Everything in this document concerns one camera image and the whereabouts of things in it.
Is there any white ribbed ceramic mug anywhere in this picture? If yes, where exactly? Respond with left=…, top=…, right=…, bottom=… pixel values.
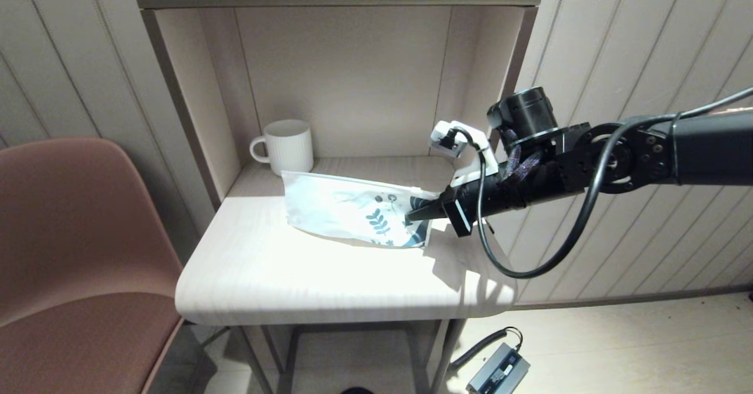
left=249, top=119, right=315, bottom=179

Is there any braided right arm cable sleeve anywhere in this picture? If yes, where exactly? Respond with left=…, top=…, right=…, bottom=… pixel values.
left=505, top=141, right=545, bottom=180

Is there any white right camera bracket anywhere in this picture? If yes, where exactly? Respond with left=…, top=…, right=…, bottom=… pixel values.
left=450, top=128, right=499, bottom=188

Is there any white floral zip pouch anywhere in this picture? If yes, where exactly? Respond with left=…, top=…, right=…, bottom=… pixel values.
left=281, top=171, right=441, bottom=249

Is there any brown upholstered chair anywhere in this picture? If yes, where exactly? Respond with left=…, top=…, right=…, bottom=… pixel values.
left=0, top=137, right=219, bottom=394

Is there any black right camera cable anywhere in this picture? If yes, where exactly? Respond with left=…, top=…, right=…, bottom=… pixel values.
left=452, top=87, right=753, bottom=281

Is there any light wooden shelf desk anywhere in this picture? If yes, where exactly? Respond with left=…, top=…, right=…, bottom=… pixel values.
left=132, top=0, right=546, bottom=394

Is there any grey power adapter box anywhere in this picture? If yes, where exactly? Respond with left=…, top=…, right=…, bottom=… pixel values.
left=466, top=342, right=531, bottom=394

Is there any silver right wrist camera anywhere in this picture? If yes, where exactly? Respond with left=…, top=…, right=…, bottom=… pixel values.
left=429, top=120, right=471, bottom=159

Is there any black corrugated power cable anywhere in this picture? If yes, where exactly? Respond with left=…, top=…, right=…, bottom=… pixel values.
left=449, top=326, right=524, bottom=372

